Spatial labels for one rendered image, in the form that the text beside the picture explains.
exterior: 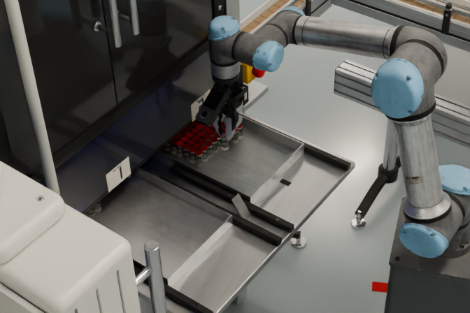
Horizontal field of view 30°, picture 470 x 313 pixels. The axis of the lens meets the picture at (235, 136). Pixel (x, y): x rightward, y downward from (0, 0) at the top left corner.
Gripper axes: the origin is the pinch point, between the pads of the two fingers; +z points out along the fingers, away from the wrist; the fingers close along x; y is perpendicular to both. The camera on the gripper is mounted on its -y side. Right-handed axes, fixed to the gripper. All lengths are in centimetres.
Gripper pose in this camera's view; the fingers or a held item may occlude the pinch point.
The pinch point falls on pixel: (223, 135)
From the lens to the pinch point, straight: 237.1
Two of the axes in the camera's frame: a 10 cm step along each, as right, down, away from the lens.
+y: 5.9, -5.4, 6.0
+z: 0.3, 7.6, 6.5
